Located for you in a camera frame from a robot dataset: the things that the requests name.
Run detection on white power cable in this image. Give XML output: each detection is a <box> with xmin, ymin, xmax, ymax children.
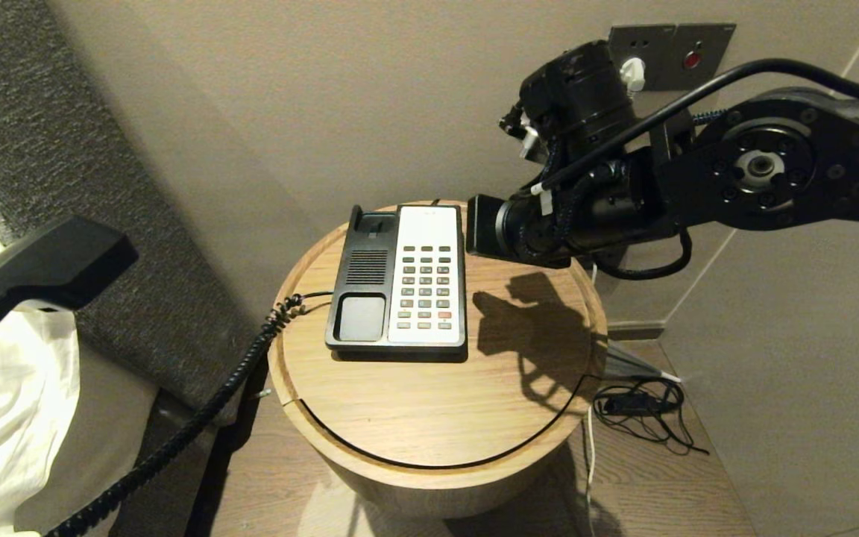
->
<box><xmin>583</xmin><ymin>261</ymin><xmax>599</xmax><ymax>537</ymax></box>

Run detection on black and white telephone base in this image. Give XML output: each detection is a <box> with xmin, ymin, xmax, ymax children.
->
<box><xmin>325</xmin><ymin>203</ymin><xmax>469</xmax><ymax>364</ymax></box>

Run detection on wooden skirting board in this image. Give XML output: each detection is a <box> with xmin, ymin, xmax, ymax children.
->
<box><xmin>605</xmin><ymin>321</ymin><xmax>665</xmax><ymax>342</ymax></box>

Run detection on white power plug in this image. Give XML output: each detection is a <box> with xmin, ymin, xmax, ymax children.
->
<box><xmin>621</xmin><ymin>57</ymin><xmax>646</xmax><ymax>94</ymax></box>

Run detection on dark grey red button plate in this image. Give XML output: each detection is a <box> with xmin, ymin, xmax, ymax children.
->
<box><xmin>664</xmin><ymin>23</ymin><xmax>736</xmax><ymax>92</ymax></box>

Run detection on transparent folded umbrella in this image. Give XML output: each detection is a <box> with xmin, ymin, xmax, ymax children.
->
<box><xmin>600</xmin><ymin>342</ymin><xmax>682</xmax><ymax>385</ymax></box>

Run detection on grey upholstered headboard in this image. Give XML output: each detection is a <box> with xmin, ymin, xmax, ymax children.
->
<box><xmin>0</xmin><ymin>0</ymin><xmax>259</xmax><ymax>430</ymax></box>

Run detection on black phone cord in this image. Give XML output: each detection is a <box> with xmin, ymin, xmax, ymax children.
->
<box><xmin>42</xmin><ymin>291</ymin><xmax>341</xmax><ymax>537</ymax></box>

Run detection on beige bed mattress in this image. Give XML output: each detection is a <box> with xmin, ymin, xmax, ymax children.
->
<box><xmin>16</xmin><ymin>339</ymin><xmax>162</xmax><ymax>537</ymax></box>

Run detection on white pillow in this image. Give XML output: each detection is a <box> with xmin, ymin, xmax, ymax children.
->
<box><xmin>0</xmin><ymin>198</ymin><xmax>81</xmax><ymax>537</ymax></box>

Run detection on black telephone handset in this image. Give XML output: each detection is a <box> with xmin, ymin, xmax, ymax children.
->
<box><xmin>0</xmin><ymin>215</ymin><xmax>139</xmax><ymax>377</ymax></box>

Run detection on black power adapter with cable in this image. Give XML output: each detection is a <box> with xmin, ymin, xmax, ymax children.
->
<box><xmin>591</xmin><ymin>377</ymin><xmax>710</xmax><ymax>457</ymax></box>

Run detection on round wooden side table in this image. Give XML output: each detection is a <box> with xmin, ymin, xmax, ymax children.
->
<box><xmin>267</xmin><ymin>200</ymin><xmax>609</xmax><ymax>519</ymax></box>

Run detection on dark grey bed base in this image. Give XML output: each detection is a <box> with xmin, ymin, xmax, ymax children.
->
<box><xmin>113</xmin><ymin>388</ymin><xmax>221</xmax><ymax>537</ymax></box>

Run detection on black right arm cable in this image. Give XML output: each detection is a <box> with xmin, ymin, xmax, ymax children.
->
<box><xmin>530</xmin><ymin>58</ymin><xmax>859</xmax><ymax>196</ymax></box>

